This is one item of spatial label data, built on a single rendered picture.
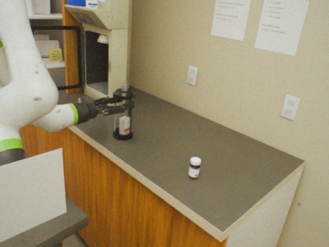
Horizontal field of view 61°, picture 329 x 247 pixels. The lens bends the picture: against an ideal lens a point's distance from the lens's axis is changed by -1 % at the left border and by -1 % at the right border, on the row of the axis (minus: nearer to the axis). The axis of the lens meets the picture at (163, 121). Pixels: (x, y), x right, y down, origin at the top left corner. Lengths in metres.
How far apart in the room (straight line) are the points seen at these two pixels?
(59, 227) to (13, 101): 0.39
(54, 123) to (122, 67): 0.72
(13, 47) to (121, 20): 0.82
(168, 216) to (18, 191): 0.58
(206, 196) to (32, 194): 0.59
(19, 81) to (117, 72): 0.91
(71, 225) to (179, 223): 0.41
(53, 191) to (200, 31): 1.22
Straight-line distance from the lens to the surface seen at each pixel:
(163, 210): 1.18
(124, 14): 1.68
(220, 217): 1.01
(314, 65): 1.44
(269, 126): 1.57
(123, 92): 1.31
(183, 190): 1.09
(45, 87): 0.88
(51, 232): 0.94
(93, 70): 1.96
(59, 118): 1.15
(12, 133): 0.93
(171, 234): 1.21
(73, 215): 0.98
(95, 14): 1.58
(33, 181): 0.87
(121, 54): 1.70
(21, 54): 0.96
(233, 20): 1.61
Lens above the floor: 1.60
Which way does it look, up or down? 24 degrees down
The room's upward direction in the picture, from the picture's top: 5 degrees clockwise
